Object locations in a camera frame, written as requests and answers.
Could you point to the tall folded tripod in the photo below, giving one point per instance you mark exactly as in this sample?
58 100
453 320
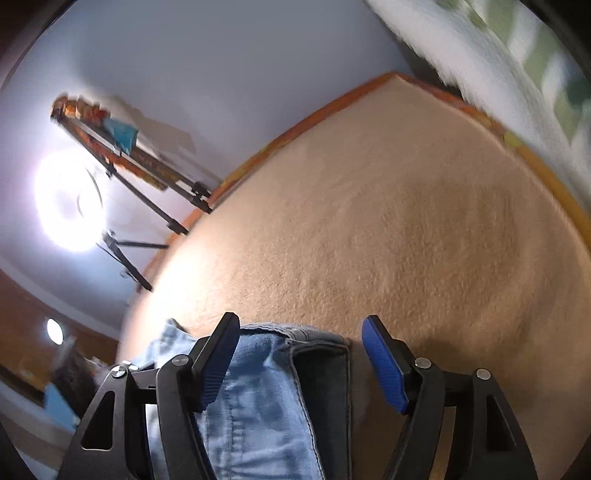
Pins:
198 191

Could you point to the small black tripod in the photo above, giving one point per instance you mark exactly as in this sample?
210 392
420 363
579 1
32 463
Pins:
124 263

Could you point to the colourful hanging cloth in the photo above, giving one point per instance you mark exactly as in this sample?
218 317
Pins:
122 134

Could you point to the light blue denim pants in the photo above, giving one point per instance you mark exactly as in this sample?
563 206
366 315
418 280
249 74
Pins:
258 415

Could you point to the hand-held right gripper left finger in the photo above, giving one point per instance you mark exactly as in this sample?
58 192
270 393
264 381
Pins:
217 369

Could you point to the leopard print cushion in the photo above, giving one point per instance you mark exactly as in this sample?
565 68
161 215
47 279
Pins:
76 374

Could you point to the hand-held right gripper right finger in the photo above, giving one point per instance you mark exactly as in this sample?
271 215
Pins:
385 364

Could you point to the green and white throw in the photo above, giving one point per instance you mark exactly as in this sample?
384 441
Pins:
508 69

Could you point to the light blue chair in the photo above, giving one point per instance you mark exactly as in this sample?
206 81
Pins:
60 406

